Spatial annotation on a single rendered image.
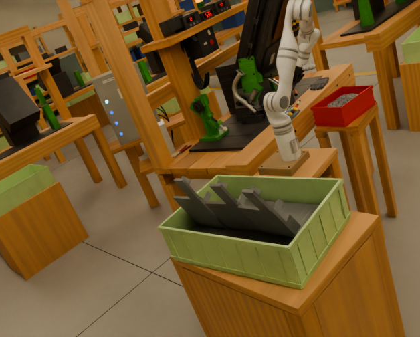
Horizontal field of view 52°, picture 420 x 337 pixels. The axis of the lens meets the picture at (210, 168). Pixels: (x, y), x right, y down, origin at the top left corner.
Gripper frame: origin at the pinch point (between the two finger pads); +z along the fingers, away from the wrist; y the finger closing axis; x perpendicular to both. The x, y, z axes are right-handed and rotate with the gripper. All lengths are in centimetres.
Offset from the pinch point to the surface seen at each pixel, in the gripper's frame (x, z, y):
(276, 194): 52, 8, 66
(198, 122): -42, 43, 25
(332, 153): 49, 4, 24
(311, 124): 9.4, 25.4, -19.0
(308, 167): 48, 8, 39
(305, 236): 82, -10, 92
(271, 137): 12.0, 19.6, 22.5
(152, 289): -13, 153, 69
